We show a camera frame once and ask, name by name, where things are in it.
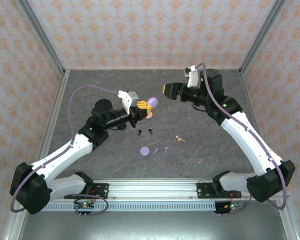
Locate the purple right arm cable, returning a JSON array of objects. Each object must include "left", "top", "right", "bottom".
[{"left": 194, "top": 62, "right": 290, "bottom": 210}]

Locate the small circuit board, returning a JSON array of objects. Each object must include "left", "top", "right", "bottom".
[
  {"left": 223, "top": 202, "right": 245, "bottom": 210},
  {"left": 73, "top": 201, "right": 95, "bottom": 210}
]

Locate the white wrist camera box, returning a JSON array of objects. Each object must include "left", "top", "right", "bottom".
[
  {"left": 184, "top": 64, "right": 200, "bottom": 88},
  {"left": 117, "top": 90, "right": 140, "bottom": 112}
]

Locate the slotted grey cable duct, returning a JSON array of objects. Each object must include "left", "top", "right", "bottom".
[{"left": 43, "top": 201, "right": 217, "bottom": 212}]

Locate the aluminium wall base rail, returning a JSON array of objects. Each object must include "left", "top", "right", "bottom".
[{"left": 63, "top": 66, "right": 242, "bottom": 71}]

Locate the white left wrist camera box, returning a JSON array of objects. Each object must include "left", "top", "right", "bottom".
[{"left": 117, "top": 90, "right": 140, "bottom": 112}]

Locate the aluminium corner post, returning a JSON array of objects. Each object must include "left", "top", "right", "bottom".
[
  {"left": 16, "top": 0, "right": 67, "bottom": 76},
  {"left": 239, "top": 0, "right": 288, "bottom": 76}
]

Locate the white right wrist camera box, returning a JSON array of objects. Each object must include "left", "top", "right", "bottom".
[{"left": 184, "top": 64, "right": 200, "bottom": 88}]

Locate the thin purple base cable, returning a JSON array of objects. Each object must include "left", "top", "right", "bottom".
[
  {"left": 71, "top": 194, "right": 109, "bottom": 217},
  {"left": 216, "top": 194, "right": 252, "bottom": 217}
]

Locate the grey sheet metal panel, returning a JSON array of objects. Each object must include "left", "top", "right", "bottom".
[{"left": 17, "top": 209, "right": 291, "bottom": 240}]

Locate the aluminium table side rail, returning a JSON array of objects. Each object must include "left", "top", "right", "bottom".
[
  {"left": 239, "top": 69, "right": 300, "bottom": 240},
  {"left": 2, "top": 69, "right": 71, "bottom": 240}
]

